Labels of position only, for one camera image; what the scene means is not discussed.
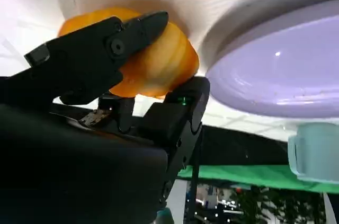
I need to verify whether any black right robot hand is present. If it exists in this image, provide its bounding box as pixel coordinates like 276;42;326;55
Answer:
0;10;211;224

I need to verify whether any orange and white bread roll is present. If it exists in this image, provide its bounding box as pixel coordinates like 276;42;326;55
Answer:
58;7;200;100

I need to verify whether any thin black pole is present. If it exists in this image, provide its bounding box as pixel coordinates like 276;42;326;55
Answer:
189;164;200;224

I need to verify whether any green cloth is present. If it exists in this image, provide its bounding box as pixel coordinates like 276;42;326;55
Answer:
176;165;339;194

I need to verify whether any lilac plate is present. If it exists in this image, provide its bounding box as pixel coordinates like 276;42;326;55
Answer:
204;0;339;119

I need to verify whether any pale green mug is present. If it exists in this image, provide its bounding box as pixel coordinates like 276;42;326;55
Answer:
287;122;339;184

